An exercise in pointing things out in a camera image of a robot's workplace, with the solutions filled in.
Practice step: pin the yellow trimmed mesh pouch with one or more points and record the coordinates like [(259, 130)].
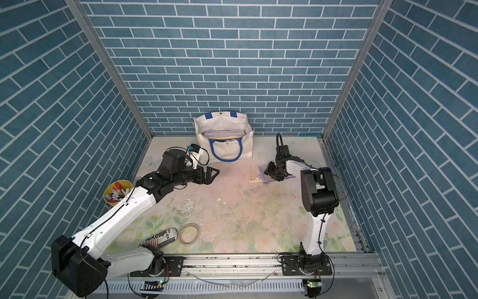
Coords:
[(255, 173)]

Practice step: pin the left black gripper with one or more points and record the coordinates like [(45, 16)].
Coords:
[(208, 179)]

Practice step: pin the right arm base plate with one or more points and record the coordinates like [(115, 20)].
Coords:
[(298, 264)]

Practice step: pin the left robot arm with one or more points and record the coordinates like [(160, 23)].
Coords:
[(80, 262)]

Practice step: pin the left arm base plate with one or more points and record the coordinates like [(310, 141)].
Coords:
[(168, 266)]

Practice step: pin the white canvas tote bag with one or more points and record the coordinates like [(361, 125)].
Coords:
[(224, 150)]

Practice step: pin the clear tape roll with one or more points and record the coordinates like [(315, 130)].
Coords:
[(189, 234)]

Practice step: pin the yellow cup with markers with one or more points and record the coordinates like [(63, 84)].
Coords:
[(117, 191)]

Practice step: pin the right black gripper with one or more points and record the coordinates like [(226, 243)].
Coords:
[(269, 170)]

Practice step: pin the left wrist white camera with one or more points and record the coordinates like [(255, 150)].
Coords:
[(194, 152)]

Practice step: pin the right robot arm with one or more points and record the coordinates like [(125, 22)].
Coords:
[(319, 198)]

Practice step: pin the purple trimmed mesh pouch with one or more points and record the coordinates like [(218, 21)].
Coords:
[(224, 134)]

